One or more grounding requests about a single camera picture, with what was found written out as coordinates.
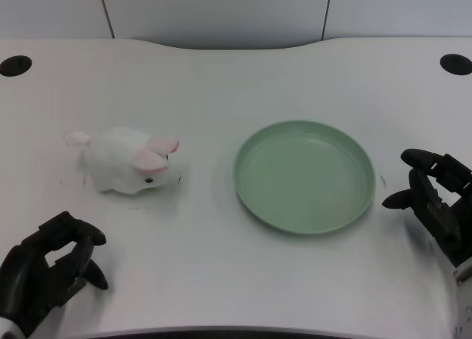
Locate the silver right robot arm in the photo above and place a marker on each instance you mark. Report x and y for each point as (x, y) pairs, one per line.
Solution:
(462, 302)

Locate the green round plate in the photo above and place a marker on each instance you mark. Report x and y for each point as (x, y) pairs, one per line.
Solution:
(305, 177)

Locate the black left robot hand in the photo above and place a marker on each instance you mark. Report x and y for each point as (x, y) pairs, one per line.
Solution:
(33, 269)

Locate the white plush rabbit doll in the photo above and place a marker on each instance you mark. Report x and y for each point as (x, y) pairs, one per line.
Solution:
(129, 160)

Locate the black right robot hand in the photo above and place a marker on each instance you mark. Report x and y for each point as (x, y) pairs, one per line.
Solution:
(439, 202)

